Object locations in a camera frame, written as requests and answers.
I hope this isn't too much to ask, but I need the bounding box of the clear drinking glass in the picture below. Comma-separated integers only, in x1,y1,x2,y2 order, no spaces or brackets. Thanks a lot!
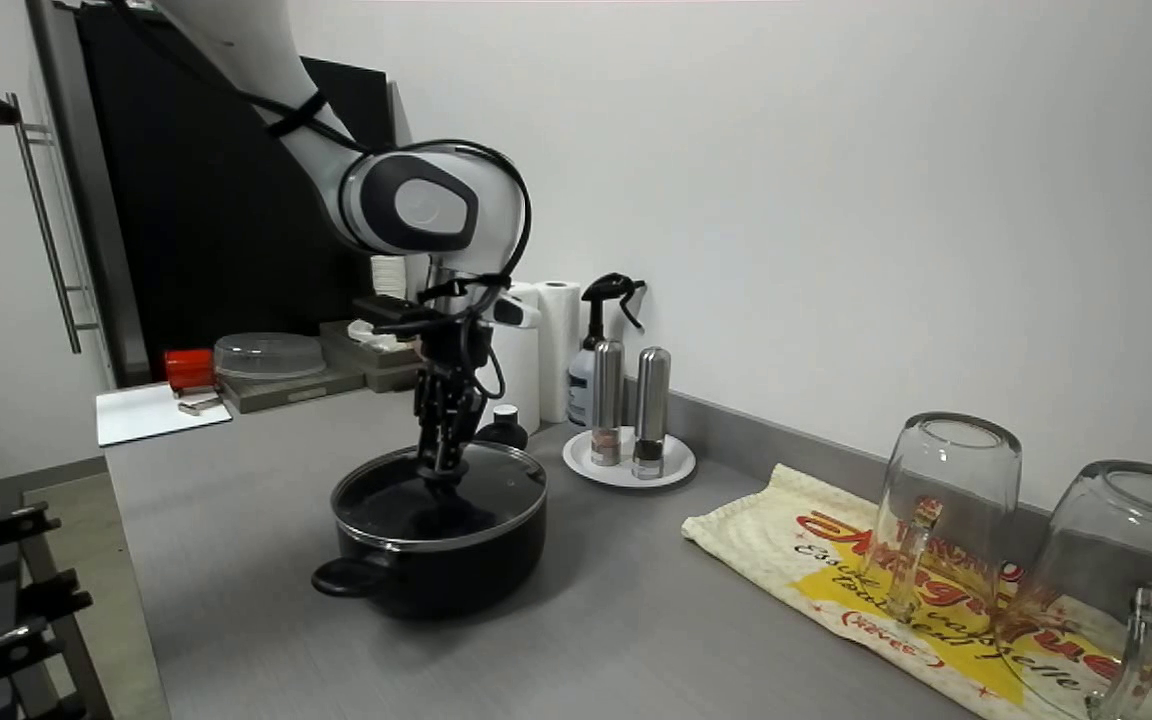
873,412,1028,631
1020,462,1152,720

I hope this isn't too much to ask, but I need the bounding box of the black cooking pot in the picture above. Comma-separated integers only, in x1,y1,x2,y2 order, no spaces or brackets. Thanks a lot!
306,424,551,622

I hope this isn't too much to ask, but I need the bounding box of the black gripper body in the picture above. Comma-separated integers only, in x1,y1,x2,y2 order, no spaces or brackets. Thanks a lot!
407,315,500,405

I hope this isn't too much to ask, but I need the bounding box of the translucent white bowl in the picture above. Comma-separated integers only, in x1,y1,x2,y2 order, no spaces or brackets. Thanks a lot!
212,329,328,388

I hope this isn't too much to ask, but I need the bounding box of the small red box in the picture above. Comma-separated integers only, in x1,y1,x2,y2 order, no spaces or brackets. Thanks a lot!
160,345,221,401

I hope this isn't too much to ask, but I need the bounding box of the small brown bottle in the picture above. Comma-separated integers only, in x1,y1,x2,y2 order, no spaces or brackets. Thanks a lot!
485,401,530,453

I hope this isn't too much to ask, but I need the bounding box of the white sheet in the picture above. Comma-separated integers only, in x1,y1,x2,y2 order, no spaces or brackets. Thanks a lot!
92,381,239,453

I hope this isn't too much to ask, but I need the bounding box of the small white saucer plate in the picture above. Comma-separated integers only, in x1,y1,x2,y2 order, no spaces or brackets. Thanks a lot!
559,424,705,497

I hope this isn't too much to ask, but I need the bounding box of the small clear glass bottle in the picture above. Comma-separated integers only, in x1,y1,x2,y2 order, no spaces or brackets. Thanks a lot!
1092,590,1152,720

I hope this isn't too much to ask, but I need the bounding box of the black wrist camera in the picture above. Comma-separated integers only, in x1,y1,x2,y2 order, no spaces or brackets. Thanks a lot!
349,294,529,339

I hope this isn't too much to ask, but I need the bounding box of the steel spice grinder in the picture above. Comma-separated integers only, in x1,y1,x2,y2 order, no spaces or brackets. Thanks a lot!
632,345,677,482
589,335,626,471

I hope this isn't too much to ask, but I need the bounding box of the grey plastic tray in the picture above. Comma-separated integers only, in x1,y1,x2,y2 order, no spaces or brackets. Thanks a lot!
217,315,430,415

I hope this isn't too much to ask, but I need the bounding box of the metal bar handle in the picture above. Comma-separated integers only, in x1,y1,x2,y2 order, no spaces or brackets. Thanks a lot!
9,94,108,357

